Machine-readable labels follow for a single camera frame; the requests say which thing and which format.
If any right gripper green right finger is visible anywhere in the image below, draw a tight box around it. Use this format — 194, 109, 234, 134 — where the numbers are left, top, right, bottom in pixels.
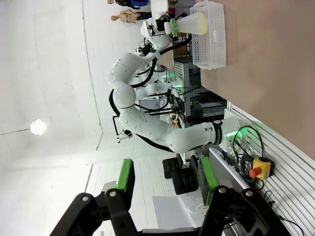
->
196, 157, 288, 236

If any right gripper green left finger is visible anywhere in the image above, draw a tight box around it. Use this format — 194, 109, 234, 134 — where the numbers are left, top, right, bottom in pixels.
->
50, 158, 138, 236

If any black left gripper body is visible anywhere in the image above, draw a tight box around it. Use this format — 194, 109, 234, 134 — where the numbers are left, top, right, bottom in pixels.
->
154, 13, 171, 33

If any conical flask with yellow liquid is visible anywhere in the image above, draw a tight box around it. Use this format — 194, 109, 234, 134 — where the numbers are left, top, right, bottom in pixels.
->
176, 12, 209, 35

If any grey flat panel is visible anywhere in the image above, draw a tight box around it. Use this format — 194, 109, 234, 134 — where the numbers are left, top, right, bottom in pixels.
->
208, 147, 250, 190

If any wooden jointed mannequin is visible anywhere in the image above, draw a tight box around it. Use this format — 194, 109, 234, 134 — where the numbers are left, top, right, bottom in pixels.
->
110, 9, 149, 25

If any white perforated plastic basket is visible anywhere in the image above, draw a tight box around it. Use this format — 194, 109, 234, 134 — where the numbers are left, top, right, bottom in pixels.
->
189, 0, 227, 71

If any white flat box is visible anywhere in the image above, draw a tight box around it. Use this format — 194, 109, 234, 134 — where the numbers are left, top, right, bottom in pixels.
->
151, 195, 198, 229

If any yellow emergency stop button box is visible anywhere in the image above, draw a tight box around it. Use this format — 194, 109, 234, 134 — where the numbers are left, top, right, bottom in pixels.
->
249, 157, 272, 181

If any aluminium equipment rack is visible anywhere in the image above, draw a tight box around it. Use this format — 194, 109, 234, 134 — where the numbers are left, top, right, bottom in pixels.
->
173, 60, 227, 125

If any white slatted mounting panel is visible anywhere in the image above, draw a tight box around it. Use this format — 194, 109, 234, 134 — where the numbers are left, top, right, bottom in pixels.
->
223, 100, 315, 236

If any round ceiling lamp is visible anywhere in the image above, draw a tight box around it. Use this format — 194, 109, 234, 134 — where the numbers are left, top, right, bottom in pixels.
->
30, 118, 47, 136

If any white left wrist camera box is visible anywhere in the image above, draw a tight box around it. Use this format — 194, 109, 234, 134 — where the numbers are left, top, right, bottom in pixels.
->
142, 19, 158, 38

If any black looped cable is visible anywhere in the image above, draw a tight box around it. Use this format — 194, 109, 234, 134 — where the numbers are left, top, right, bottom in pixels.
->
230, 124, 266, 184

